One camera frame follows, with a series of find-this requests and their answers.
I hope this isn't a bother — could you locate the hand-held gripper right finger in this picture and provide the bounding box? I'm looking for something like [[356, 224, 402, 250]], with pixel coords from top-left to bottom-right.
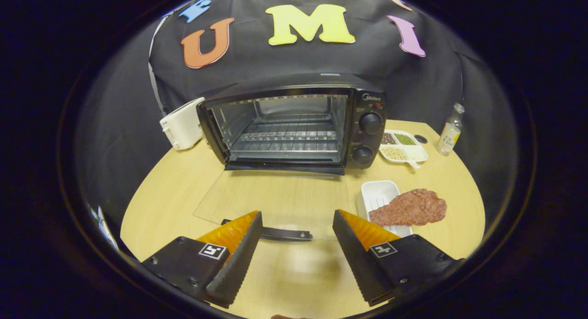
[[332, 209, 464, 307]]

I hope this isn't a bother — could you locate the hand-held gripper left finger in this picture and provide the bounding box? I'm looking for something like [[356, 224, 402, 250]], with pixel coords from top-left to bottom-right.
[[140, 211, 264, 309]]

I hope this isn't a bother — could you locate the red-brown meat slice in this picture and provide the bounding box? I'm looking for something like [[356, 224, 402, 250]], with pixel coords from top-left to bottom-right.
[[368, 188, 447, 227]]

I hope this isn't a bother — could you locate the black toaster oven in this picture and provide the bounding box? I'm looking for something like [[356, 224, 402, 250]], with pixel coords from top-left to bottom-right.
[[193, 73, 387, 242]]

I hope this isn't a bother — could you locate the white toaster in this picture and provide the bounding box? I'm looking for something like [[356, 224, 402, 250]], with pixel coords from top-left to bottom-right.
[[159, 97, 206, 151]]

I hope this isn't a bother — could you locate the white rectangular plastic tray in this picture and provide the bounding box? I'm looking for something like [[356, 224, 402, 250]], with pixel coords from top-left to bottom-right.
[[356, 180, 414, 239]]

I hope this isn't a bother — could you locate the white divided dish with grains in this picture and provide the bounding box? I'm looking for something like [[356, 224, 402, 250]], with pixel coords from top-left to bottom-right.
[[379, 130, 429, 169]]

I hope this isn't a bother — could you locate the clear glass bottle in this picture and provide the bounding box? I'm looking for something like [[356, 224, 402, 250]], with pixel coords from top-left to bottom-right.
[[436, 103, 464, 156]]

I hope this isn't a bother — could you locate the black backdrop cloth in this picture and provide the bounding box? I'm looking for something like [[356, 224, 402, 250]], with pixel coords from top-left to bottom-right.
[[76, 0, 520, 218]]

